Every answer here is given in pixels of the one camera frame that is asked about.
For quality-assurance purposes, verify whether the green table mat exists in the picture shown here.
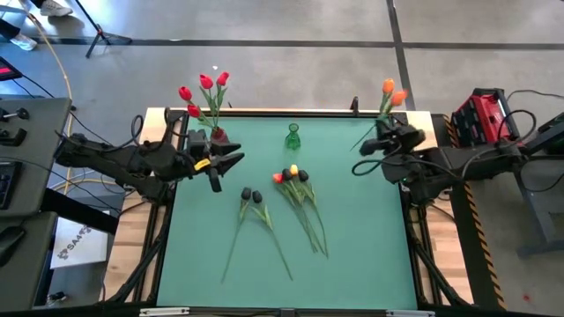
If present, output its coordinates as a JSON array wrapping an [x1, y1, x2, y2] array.
[[157, 116, 419, 310]]

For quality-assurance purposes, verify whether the grey side desk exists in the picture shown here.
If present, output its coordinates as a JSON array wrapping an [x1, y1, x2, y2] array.
[[0, 97, 72, 312]]

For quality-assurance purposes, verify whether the black device with red display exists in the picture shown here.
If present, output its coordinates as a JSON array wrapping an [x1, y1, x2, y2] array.
[[0, 55, 23, 83]]

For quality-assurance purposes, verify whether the person's white shoe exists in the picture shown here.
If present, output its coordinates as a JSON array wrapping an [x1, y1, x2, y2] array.
[[39, 0, 74, 18], [8, 33, 39, 52]]

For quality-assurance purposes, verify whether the black hazard striped base plate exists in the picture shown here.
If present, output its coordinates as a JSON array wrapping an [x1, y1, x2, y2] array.
[[434, 113, 508, 312]]

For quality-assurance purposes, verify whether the black tripod stand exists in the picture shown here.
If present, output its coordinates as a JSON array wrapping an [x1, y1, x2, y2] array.
[[73, 0, 133, 59]]

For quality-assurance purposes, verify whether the black metal table frame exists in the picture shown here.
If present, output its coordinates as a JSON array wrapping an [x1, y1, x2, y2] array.
[[100, 107, 472, 317]]

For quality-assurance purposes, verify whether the dark metal equipment stand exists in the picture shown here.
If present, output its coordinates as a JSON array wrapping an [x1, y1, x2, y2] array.
[[513, 112, 564, 257]]

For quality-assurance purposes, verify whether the person's leg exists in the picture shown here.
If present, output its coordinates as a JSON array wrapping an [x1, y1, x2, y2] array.
[[0, 17, 22, 41]]

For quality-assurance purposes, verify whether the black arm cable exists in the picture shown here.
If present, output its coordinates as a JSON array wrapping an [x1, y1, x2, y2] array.
[[351, 109, 537, 177], [100, 107, 190, 153]]

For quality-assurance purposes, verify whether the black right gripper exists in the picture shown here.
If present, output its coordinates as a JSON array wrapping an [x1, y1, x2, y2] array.
[[359, 119, 427, 157]]

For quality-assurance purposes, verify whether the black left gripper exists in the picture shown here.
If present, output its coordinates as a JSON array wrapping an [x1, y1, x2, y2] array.
[[178, 143, 246, 194]]

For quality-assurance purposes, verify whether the yellow cable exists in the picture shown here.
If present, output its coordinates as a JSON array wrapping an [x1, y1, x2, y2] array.
[[17, 0, 74, 197]]

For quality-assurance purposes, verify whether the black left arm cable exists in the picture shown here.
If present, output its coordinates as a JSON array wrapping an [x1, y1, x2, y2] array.
[[100, 107, 190, 153]]

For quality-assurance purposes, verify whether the green glass vase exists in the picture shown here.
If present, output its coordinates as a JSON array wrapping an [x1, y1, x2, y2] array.
[[284, 122, 302, 151]]

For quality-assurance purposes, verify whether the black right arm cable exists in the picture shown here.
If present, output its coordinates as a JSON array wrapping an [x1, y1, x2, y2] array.
[[351, 109, 537, 177]]

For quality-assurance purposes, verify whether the black lever knob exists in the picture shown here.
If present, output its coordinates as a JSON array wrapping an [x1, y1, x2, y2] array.
[[0, 107, 31, 123]]

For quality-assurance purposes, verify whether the red and black tool case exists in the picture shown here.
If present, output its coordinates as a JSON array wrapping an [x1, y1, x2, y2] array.
[[449, 87, 523, 149]]

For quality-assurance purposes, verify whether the black computer mouse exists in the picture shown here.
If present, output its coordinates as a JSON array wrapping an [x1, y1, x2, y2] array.
[[0, 225, 26, 268]]

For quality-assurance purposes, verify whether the white edge clip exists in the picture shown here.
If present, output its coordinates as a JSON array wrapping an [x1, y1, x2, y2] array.
[[386, 309, 436, 317], [139, 306, 190, 317]]

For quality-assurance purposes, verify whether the black handle clamp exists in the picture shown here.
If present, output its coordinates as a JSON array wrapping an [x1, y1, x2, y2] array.
[[0, 127, 27, 147]]

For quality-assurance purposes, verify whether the white printed sign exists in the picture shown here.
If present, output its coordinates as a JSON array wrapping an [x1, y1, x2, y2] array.
[[49, 216, 110, 270]]

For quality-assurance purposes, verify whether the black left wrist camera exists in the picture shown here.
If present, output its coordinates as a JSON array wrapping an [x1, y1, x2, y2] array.
[[187, 129, 211, 153]]

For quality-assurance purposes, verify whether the black keyboard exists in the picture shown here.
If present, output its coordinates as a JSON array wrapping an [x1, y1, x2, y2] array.
[[0, 160, 23, 210]]

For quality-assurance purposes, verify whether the red artificial tulip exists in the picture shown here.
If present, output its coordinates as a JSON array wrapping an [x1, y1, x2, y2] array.
[[178, 85, 218, 131], [214, 70, 231, 131], [187, 103, 217, 129], [198, 73, 220, 131]]

